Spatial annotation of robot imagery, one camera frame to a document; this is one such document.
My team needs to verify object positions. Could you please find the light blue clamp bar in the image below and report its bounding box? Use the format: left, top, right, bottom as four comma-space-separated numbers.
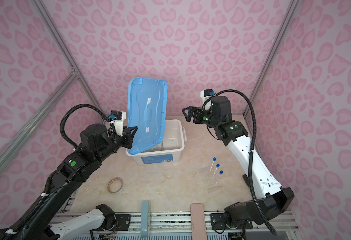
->
140, 201, 151, 239

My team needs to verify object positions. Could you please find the pink clamp bar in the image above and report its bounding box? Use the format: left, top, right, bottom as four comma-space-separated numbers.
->
190, 203, 207, 240

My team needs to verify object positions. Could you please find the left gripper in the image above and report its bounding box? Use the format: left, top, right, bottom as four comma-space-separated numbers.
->
96, 124, 138, 165

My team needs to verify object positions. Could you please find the white plastic bin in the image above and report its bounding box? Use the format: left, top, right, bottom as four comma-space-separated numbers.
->
126, 120, 187, 165

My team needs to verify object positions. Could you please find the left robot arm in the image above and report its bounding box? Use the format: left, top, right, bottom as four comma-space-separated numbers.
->
0, 124, 138, 240

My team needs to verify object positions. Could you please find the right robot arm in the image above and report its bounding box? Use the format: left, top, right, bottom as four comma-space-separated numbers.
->
182, 96, 294, 236

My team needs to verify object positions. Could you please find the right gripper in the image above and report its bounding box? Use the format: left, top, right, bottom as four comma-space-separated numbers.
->
181, 106, 220, 129

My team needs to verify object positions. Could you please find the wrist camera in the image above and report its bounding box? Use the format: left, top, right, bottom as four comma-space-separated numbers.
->
109, 110, 127, 137
200, 89, 215, 103

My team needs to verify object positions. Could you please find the blue plastic lid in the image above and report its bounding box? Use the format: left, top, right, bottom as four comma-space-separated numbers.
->
127, 78, 168, 156

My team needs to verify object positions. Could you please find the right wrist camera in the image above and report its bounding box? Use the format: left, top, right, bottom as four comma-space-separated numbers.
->
200, 89, 215, 103

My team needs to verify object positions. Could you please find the clear tape roll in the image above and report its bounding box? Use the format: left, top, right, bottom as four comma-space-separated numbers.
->
107, 178, 124, 194

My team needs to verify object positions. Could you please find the aluminium mounting rail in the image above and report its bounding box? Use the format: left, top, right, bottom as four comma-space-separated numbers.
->
39, 209, 303, 240

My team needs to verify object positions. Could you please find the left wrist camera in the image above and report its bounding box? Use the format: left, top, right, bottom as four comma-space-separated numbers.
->
109, 110, 127, 137

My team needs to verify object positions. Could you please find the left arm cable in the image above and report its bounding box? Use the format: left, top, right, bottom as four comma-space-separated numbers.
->
1, 103, 116, 240

